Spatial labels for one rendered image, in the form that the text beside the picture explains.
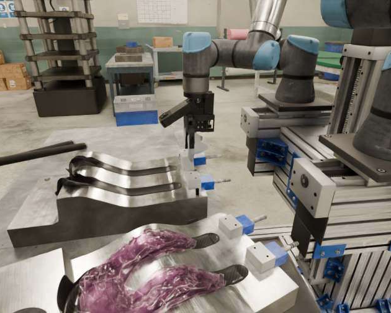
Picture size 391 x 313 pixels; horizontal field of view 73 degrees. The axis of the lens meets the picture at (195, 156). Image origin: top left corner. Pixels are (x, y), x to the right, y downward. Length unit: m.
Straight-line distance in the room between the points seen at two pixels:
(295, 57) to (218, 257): 0.76
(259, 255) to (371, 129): 0.38
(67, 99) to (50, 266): 4.24
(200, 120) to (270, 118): 0.39
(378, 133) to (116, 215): 0.65
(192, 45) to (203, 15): 6.54
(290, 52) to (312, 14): 7.28
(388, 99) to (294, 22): 7.47
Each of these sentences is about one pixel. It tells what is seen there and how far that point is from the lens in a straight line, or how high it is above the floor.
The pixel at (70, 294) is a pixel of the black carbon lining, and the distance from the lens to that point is 0.58.
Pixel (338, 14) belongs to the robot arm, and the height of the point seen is 1.32.
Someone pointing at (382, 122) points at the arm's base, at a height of 1.11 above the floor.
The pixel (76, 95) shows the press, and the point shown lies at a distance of 4.69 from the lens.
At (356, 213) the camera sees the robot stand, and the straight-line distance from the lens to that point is 0.74.
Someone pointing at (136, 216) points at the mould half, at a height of 0.85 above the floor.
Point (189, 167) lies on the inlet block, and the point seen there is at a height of 0.90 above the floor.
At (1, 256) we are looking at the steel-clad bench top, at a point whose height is 0.80.
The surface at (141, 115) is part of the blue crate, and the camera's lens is 3.95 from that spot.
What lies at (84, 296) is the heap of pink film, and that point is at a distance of 0.54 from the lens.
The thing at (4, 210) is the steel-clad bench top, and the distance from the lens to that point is 1.01.
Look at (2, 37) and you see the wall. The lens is 7.72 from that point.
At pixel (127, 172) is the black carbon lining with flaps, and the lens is 0.87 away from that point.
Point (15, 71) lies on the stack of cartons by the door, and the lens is 7.33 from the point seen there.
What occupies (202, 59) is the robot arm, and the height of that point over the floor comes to 1.22.
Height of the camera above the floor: 1.30
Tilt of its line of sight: 26 degrees down
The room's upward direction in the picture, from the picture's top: straight up
